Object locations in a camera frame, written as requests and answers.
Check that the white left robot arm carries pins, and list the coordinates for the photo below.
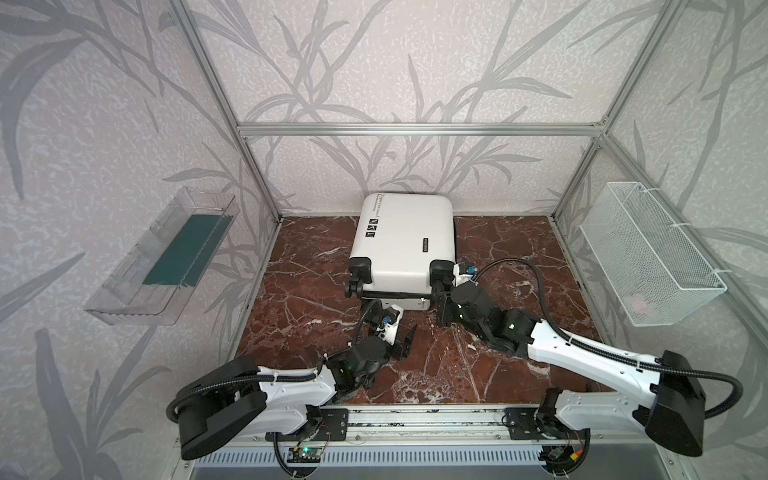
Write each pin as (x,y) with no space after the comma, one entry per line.
(243,395)

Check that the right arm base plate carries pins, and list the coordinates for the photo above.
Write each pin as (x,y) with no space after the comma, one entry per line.
(522,424)

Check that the clear plastic wall shelf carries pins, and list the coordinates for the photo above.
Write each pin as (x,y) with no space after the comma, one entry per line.
(153,284)

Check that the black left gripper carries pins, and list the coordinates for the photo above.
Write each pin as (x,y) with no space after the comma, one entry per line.
(395,335)

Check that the right circuit board with wires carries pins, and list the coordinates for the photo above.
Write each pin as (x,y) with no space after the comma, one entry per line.
(561,457)

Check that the white hard-shell suitcase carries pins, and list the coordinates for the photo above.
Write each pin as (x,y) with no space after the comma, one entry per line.
(404,248)

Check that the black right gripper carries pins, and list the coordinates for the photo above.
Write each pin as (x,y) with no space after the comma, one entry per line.
(447,294)

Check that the pink object in basket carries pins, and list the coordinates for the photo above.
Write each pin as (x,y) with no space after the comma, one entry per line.
(639,305)

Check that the white wire basket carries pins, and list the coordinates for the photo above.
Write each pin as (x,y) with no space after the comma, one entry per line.
(643,250)

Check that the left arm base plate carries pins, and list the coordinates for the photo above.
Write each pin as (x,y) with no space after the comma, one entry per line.
(325,424)

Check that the green circuit board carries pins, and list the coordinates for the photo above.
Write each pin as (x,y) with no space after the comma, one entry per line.
(305,455)

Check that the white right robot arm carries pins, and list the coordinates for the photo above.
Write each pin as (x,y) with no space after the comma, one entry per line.
(662,396)

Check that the aluminium frame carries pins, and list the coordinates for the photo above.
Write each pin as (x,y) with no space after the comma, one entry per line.
(607,158)

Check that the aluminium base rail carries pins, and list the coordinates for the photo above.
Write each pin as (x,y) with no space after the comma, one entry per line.
(420,426)

